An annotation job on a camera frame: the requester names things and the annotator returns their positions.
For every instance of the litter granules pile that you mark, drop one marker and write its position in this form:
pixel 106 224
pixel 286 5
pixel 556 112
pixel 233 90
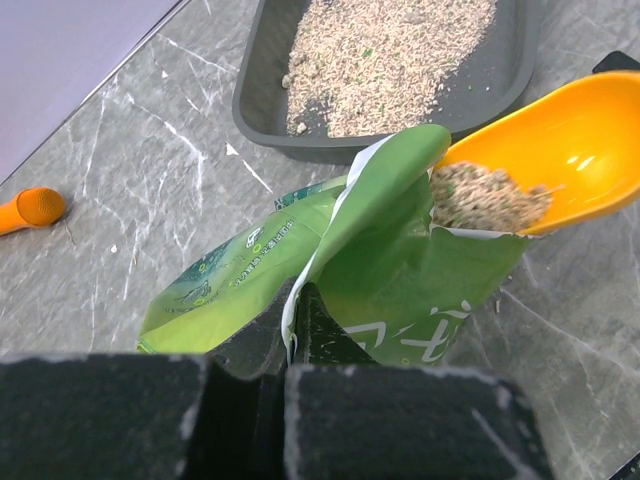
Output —
pixel 375 67

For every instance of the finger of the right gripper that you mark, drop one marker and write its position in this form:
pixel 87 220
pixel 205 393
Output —
pixel 616 61

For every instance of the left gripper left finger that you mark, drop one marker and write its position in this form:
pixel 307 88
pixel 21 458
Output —
pixel 217 415

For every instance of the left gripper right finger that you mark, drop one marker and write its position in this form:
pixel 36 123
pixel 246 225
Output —
pixel 348 417

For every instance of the orange carrot toy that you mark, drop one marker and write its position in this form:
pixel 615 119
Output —
pixel 32 208

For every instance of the green litter bag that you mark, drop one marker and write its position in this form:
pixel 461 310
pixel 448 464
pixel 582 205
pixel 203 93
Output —
pixel 399 284

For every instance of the yellow plastic scoop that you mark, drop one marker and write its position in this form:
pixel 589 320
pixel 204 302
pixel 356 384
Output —
pixel 581 141

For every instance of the grey litter box tray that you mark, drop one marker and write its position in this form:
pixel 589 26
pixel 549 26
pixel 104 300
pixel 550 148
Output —
pixel 489 83

